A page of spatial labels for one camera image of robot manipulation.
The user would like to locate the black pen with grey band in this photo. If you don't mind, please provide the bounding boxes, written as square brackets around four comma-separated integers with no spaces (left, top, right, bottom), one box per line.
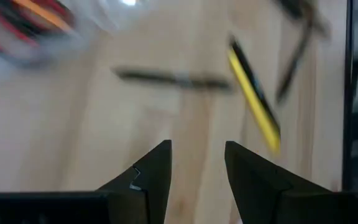
[112,65,234,93]

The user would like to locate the black aluminium table frame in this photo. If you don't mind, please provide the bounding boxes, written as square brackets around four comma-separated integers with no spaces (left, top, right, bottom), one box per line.
[341,0,355,191]

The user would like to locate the clear plastic supply box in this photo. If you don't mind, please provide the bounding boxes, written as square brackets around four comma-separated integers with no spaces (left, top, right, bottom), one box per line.
[0,0,157,80]

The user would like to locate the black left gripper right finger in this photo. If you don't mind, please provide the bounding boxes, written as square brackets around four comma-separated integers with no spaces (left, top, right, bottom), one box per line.
[224,141,331,224]

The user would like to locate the red-handled scissors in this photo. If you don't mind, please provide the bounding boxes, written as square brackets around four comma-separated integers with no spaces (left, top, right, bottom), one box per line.
[0,0,76,55]

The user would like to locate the yellow highlighter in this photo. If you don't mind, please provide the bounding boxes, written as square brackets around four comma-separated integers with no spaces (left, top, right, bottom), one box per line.
[226,46,282,156]

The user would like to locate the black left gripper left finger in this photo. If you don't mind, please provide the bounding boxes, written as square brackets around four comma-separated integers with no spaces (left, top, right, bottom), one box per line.
[96,139,173,224]

